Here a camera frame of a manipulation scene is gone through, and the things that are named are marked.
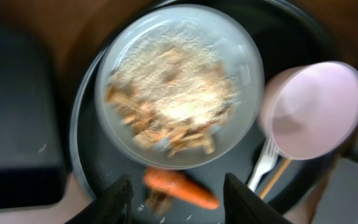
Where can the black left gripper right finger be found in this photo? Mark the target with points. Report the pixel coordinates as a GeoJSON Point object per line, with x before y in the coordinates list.
{"type": "Point", "coordinates": [242, 206]}

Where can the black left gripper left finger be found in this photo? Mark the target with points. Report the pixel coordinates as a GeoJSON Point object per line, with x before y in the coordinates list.
{"type": "Point", "coordinates": [113, 207]}

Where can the wooden chopstick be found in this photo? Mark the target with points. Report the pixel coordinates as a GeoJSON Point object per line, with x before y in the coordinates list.
{"type": "Point", "coordinates": [274, 179]}

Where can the white plastic fork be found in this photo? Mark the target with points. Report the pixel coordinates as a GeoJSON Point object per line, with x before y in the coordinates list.
{"type": "Point", "coordinates": [266, 161]}

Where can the pink plastic bowl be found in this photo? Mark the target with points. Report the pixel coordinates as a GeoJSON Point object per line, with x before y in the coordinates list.
{"type": "Point", "coordinates": [310, 110]}

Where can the rice and peanut scraps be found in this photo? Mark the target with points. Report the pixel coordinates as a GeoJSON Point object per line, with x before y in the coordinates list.
{"type": "Point", "coordinates": [171, 88]}

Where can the grey plate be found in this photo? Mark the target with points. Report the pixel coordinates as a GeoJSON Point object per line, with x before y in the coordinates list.
{"type": "Point", "coordinates": [242, 63]}

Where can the brown food scrap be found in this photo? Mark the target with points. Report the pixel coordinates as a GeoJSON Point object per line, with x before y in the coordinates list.
{"type": "Point", "coordinates": [159, 202]}

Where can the orange carrot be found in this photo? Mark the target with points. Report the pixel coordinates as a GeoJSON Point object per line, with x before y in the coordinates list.
{"type": "Point", "coordinates": [176, 184]}

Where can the black rectangular tray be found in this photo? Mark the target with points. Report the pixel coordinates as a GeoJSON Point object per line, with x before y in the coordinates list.
{"type": "Point", "coordinates": [32, 164]}

